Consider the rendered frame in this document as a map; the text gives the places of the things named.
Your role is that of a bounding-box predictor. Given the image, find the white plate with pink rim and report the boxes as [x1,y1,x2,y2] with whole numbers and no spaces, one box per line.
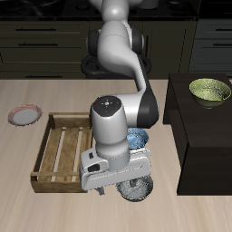
[7,103,44,127]

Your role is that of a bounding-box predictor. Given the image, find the dark kitchen cupboards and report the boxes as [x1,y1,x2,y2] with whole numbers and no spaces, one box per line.
[0,0,232,81]

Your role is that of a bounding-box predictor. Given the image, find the wooden slat tray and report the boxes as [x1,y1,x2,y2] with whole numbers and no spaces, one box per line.
[29,111,95,194]

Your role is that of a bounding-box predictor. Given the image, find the blue bowl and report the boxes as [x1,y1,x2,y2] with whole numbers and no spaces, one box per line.
[126,127,150,150]

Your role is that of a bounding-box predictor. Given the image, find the green bowl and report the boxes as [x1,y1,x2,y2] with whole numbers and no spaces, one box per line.
[188,78,232,111]

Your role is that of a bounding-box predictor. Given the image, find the black bowl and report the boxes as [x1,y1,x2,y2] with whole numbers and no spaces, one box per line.
[115,174,155,203]

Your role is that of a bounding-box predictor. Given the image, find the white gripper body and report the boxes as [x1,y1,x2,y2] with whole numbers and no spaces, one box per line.
[79,148,152,192]

